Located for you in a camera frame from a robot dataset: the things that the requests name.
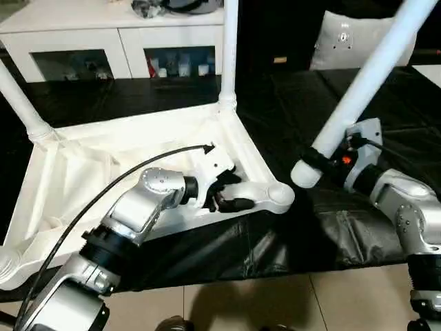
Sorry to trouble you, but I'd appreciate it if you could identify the white flat sheet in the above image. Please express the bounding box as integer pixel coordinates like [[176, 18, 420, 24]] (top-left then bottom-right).
[[412, 64, 441, 88]]

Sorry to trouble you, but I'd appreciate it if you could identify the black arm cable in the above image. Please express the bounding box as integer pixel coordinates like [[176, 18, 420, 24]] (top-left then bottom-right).
[[14, 143, 216, 331], [348, 134, 387, 154]]

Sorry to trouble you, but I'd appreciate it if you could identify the black table mat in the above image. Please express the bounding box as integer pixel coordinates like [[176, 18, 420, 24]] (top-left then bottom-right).
[[0, 63, 441, 297]]

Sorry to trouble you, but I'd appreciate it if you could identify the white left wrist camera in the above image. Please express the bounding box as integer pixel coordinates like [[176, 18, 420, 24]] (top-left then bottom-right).
[[192, 145, 236, 208]]

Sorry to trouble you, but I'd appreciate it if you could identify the white glass-door cabinet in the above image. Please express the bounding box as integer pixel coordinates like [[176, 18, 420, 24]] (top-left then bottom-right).
[[0, 0, 227, 82]]

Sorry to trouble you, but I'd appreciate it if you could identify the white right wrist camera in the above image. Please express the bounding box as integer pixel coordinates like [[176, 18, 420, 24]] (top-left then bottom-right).
[[345, 119, 384, 163]]

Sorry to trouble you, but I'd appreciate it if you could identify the white plastic table leg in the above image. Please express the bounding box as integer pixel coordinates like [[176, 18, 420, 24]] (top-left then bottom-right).
[[0, 62, 54, 140], [219, 0, 240, 112], [0, 247, 23, 278], [291, 0, 439, 190]]

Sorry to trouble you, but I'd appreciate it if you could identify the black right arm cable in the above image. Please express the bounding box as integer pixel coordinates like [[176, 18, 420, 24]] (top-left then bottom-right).
[[348, 134, 387, 154]]

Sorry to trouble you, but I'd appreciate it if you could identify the grey carry case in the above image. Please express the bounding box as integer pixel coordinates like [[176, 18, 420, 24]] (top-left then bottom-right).
[[131, 0, 225, 19]]

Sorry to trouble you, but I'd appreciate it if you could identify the white plastic table top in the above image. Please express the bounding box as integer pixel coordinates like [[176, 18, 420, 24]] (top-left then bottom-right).
[[0, 102, 296, 289]]

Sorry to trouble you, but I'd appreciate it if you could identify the light grey cushion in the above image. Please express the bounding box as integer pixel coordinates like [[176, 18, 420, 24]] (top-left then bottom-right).
[[310, 10, 418, 71]]

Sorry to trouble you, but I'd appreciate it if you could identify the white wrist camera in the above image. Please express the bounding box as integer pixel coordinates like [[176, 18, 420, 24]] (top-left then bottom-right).
[[345, 119, 384, 163], [192, 145, 236, 208]]

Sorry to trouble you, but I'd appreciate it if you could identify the black tall cabinet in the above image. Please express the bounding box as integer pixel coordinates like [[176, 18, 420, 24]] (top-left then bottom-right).
[[236, 0, 407, 73]]

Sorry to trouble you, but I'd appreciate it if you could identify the black robot foot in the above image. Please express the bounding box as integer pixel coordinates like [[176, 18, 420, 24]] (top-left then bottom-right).
[[156, 317, 195, 331]]

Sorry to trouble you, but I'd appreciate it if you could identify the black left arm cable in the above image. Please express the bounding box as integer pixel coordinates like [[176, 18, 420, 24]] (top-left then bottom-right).
[[14, 143, 216, 331]]

